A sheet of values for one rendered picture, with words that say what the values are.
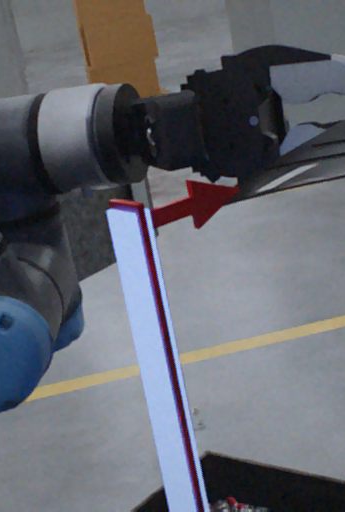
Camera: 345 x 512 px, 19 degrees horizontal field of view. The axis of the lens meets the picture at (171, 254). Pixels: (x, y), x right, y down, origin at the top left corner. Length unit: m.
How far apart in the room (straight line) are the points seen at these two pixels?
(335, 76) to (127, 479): 2.18
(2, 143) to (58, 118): 0.05
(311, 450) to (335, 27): 4.43
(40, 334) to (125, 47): 8.03
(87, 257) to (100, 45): 6.09
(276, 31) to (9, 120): 5.98
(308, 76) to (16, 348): 0.25
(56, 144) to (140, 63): 7.96
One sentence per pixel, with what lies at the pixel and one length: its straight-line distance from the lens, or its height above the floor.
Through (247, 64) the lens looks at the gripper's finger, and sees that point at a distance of 0.67.
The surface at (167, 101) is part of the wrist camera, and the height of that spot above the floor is 1.21.
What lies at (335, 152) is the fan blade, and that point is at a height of 1.18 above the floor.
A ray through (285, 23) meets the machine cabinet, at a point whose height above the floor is 0.74.
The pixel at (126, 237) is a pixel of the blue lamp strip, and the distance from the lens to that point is 0.45.
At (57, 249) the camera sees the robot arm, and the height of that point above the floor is 1.10.
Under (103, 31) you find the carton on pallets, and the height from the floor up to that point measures 0.80.
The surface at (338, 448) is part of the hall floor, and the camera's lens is 2.71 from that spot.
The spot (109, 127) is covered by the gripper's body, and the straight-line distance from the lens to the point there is 0.69.
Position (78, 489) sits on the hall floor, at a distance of 2.76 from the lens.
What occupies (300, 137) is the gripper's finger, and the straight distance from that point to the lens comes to 0.66.
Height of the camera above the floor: 1.29
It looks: 16 degrees down
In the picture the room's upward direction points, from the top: 11 degrees counter-clockwise
